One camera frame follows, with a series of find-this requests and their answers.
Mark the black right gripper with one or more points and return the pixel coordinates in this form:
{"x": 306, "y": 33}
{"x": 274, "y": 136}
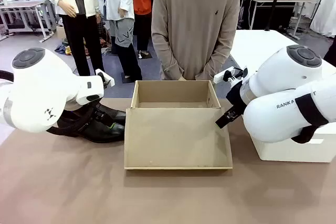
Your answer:
{"x": 236, "y": 98}

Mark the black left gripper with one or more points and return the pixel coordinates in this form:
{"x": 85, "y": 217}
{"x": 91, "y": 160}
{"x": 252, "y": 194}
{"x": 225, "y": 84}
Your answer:
{"x": 100, "y": 114}

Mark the brown cardboard shoe box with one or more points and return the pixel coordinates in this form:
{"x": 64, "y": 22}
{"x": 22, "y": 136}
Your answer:
{"x": 176, "y": 129}

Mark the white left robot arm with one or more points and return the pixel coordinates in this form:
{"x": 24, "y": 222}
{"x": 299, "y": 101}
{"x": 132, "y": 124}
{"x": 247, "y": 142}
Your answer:
{"x": 39, "y": 90}

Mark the person's right forearm beige sleeve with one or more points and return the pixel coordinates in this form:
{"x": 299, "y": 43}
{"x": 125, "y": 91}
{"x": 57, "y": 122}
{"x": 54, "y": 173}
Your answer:
{"x": 168, "y": 61}

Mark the person's left forearm beige sleeve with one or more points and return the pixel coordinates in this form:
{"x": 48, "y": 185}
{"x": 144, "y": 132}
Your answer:
{"x": 218, "y": 58}

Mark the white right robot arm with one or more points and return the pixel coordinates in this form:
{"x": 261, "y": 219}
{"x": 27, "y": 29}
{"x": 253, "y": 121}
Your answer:
{"x": 283, "y": 82}

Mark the pile of clothes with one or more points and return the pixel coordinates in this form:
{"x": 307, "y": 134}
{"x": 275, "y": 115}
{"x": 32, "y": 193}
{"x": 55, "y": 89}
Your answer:
{"x": 63, "y": 48}

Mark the person in beige sweater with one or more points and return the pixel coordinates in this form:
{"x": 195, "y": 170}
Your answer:
{"x": 197, "y": 24}

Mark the mannequin in white shirt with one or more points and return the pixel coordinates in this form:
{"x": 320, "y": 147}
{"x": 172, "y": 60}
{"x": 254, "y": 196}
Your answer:
{"x": 123, "y": 11}

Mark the mannequin in cream jacket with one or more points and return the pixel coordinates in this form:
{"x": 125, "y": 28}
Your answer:
{"x": 78, "y": 11}

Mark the bystander in dark clothes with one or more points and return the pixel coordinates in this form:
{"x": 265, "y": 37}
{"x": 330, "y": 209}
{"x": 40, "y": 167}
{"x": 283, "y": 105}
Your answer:
{"x": 331, "y": 51}

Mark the black tripod pole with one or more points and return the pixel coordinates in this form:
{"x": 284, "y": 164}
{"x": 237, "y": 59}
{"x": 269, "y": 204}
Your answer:
{"x": 274, "y": 1}

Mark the grey background workbench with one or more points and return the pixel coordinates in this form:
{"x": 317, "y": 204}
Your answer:
{"x": 23, "y": 5}

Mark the white curtain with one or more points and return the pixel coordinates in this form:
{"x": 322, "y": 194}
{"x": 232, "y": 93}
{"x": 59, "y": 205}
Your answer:
{"x": 325, "y": 3}

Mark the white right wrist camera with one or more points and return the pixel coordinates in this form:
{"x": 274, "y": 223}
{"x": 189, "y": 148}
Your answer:
{"x": 228, "y": 75}

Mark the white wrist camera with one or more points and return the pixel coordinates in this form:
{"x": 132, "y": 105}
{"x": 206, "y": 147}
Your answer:
{"x": 105, "y": 77}
{"x": 228, "y": 75}

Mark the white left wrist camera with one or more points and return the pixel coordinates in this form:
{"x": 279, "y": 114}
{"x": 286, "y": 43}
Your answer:
{"x": 105, "y": 77}

